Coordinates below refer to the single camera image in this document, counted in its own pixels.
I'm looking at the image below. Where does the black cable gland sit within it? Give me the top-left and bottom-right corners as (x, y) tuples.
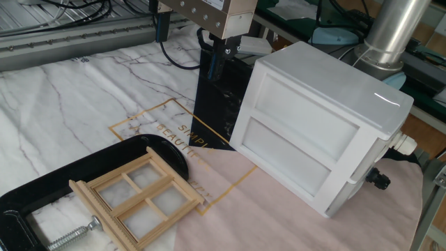
(364, 167), (392, 191)

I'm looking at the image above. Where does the clear plastic bag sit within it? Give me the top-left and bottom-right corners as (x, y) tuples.
(268, 0), (318, 21)

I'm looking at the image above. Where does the black C-clamp frame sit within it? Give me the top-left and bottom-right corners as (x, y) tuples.
(0, 134), (190, 251)

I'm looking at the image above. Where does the silver threaded clamp screw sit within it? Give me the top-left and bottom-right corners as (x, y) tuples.
(47, 215), (104, 251)

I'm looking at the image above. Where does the miniature wooden sliding window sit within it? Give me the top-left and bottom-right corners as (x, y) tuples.
(68, 146), (206, 251)

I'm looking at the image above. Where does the aluminium profile rail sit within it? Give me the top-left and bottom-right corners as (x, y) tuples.
(0, 13), (196, 73)

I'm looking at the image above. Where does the white plastic enclosure box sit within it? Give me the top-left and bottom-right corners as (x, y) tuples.
(229, 40), (415, 219)

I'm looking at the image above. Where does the grey table frame leg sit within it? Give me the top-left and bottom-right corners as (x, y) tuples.
(409, 148), (446, 251)

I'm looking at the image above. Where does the silver Schunk gripper body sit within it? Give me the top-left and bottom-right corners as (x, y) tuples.
(158, 0), (259, 40)

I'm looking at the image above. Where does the black cable bundle on rail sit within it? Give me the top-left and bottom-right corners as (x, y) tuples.
(0, 0), (113, 38)

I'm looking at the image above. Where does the white cable gland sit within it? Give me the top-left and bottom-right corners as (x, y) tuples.
(388, 130), (418, 156)

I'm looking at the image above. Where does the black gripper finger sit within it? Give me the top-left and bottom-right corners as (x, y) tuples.
(208, 34), (242, 82)
(154, 10), (172, 43)

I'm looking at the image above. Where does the black power cable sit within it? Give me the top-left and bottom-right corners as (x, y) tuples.
(158, 34), (202, 70)

